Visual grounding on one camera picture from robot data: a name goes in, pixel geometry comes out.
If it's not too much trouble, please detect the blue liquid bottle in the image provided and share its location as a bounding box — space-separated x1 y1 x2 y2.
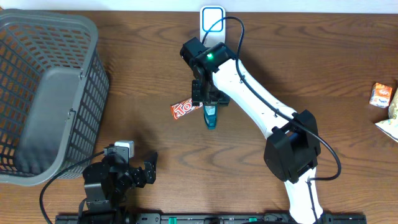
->
203 105 218 129

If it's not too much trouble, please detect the orange Top chocolate bar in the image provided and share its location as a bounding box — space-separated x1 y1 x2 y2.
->
170 98 203 120

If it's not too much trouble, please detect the small orange snack packet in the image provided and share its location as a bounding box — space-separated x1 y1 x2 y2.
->
369 83 392 108

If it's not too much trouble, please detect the yellow snack bag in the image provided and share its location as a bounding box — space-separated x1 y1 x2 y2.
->
375 91 398 142

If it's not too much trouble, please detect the white barcode scanner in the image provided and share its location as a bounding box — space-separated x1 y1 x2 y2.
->
200 6 226 47

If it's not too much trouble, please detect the dark grey plastic basket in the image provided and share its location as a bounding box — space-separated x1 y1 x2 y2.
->
1 9 109 186

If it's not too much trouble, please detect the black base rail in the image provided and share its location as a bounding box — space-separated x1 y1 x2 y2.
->
55 212 368 224

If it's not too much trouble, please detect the black camera cable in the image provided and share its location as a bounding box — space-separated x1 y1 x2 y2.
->
201 16 343 224
39 150 105 224

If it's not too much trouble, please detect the black left camera cable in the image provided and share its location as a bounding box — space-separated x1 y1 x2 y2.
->
39 150 105 224

